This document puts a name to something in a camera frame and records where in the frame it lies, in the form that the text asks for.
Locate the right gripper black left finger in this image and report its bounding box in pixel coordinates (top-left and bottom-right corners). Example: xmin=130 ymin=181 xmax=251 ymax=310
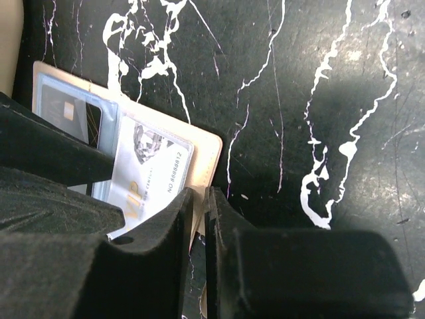
xmin=1 ymin=188 xmax=193 ymax=318

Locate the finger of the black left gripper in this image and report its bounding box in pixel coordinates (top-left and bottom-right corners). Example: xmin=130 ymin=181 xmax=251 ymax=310
xmin=1 ymin=94 xmax=124 ymax=233

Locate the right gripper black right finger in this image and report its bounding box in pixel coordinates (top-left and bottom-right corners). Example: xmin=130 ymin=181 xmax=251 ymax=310
xmin=204 ymin=187 xmax=414 ymax=318

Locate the black credit card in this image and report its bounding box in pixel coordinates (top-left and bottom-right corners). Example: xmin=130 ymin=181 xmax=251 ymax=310
xmin=40 ymin=84 xmax=102 ymax=148

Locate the white VIP credit card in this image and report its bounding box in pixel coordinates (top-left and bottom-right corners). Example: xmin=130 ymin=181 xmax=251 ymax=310
xmin=107 ymin=116 xmax=194 ymax=239

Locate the pink leather card holder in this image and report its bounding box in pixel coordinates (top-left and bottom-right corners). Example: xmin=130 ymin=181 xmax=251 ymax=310
xmin=32 ymin=60 xmax=224 ymax=200

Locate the beige card box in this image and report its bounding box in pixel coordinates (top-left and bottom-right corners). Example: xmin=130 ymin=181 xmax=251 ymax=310
xmin=0 ymin=0 xmax=24 ymax=97

